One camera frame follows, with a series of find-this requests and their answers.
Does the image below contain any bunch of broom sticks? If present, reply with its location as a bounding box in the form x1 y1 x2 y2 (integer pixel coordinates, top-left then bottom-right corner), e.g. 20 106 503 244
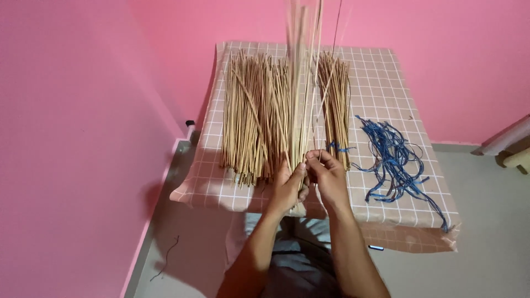
286 0 353 216

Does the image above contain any wooden furniture piece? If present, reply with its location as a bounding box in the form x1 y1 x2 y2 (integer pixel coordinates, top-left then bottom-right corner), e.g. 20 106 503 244
471 115 530 175

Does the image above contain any person's left hand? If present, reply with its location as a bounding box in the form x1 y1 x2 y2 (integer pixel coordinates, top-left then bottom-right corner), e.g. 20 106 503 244
269 160 310 215

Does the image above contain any checked beige table cloth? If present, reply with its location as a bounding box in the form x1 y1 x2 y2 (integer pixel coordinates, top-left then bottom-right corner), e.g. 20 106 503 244
170 41 461 254

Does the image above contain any tied bundle of broom sticks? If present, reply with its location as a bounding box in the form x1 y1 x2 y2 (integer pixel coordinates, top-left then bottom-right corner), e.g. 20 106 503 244
316 51 353 171

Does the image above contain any heap of blue strings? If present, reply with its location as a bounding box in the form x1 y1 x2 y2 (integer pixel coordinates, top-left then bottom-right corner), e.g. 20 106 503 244
351 115 455 233

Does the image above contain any large pile of broom sticks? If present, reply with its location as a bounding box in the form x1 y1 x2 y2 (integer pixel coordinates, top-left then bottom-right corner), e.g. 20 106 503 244
220 49 299 188

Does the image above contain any person's grey clothing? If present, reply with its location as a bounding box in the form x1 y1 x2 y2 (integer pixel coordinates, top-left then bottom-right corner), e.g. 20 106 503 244
225 212 344 298

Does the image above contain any person's right hand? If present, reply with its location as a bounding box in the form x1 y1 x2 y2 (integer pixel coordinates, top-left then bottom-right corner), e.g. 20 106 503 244
306 149 353 212

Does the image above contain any blue string tie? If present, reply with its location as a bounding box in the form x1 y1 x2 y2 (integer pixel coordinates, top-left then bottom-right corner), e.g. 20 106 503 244
325 141 356 153

